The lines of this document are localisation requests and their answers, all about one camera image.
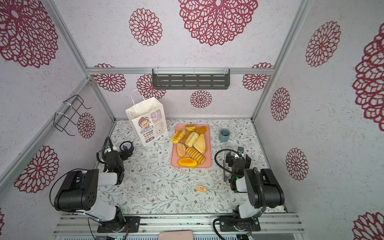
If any dark grey wall shelf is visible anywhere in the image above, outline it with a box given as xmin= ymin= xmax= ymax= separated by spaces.
xmin=152 ymin=69 xmax=231 ymax=90

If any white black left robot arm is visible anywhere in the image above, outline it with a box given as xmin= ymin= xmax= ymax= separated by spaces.
xmin=50 ymin=150 xmax=129 ymax=233

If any yellow corn-shaped bread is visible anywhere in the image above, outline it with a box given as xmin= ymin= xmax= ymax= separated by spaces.
xmin=171 ymin=129 xmax=186 ymax=144

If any black round alarm clock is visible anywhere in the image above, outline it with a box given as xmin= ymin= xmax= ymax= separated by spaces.
xmin=120 ymin=141 xmax=134 ymax=161

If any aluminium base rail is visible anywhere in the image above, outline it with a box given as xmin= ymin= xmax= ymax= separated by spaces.
xmin=52 ymin=213 xmax=306 ymax=237

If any teal grey cup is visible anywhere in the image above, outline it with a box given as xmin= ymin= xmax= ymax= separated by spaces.
xmin=219 ymin=129 xmax=231 ymax=143

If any pink rectangular tray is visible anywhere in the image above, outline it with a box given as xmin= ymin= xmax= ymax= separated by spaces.
xmin=171 ymin=124 xmax=212 ymax=169

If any black wire wall rack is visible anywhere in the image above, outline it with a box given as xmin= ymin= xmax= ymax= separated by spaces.
xmin=53 ymin=95 xmax=91 ymax=137

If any white printed paper bag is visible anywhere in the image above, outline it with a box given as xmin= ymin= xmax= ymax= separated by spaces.
xmin=126 ymin=91 xmax=169 ymax=146

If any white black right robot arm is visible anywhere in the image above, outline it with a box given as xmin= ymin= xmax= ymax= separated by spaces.
xmin=224 ymin=153 xmax=285 ymax=220

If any yellow orange oval bread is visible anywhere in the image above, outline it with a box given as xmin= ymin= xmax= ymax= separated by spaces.
xmin=178 ymin=158 xmax=199 ymax=168

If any small tan cracker block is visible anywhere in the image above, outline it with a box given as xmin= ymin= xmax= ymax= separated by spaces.
xmin=196 ymin=185 xmax=207 ymax=193

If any ridged long golden bread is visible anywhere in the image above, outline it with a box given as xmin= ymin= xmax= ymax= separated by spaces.
xmin=186 ymin=147 xmax=205 ymax=165

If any pale scored bread loaf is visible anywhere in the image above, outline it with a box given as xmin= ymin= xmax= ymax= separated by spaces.
xmin=185 ymin=131 xmax=199 ymax=148

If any small round yellow bun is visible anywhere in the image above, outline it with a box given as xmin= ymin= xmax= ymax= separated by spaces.
xmin=185 ymin=124 xmax=196 ymax=132

